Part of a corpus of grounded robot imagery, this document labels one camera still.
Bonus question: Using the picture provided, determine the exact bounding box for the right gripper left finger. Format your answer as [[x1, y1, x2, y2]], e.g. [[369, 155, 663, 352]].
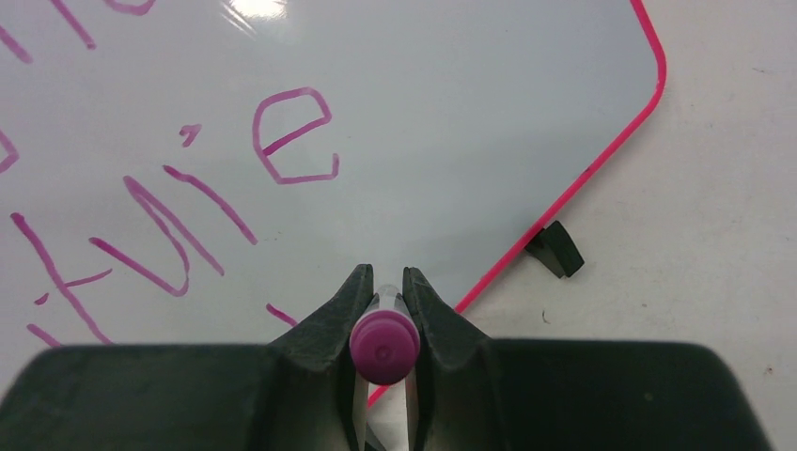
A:
[[1, 264, 374, 450]]

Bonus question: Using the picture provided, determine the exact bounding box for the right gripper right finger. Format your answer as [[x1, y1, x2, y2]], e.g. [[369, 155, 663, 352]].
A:
[[402, 268, 771, 450]]

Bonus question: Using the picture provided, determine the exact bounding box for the purple whiteboard marker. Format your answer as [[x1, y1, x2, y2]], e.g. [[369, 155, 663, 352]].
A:
[[349, 285, 420, 386]]

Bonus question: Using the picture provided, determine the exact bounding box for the pink-framed whiteboard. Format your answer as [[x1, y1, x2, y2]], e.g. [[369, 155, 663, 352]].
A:
[[1, 1, 664, 389]]

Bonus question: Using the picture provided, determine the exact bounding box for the black whiteboard clip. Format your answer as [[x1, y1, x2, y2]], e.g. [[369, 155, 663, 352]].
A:
[[524, 221, 585, 279]]

